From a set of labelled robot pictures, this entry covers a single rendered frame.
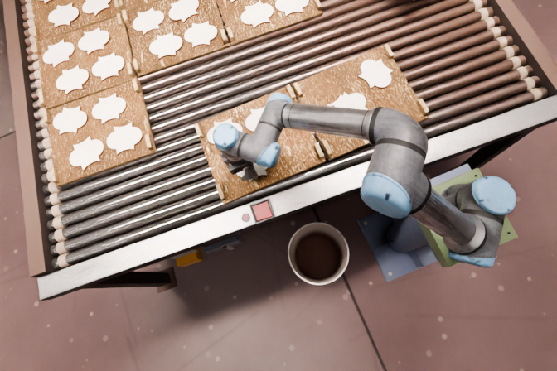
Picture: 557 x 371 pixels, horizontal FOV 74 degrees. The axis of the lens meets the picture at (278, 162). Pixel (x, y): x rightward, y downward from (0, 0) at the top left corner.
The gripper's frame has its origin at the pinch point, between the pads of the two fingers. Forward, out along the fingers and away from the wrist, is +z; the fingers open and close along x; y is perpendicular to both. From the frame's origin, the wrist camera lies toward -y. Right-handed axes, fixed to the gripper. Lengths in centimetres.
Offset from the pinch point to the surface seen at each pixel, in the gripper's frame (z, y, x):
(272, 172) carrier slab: 0.8, -5.6, 5.5
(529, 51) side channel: 2, -113, 0
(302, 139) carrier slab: 1.4, -21.0, -2.0
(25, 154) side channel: -1, 83, -41
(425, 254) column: 93, -66, 59
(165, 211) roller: 1.6, 37.0, 3.2
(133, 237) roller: 1, 51, 8
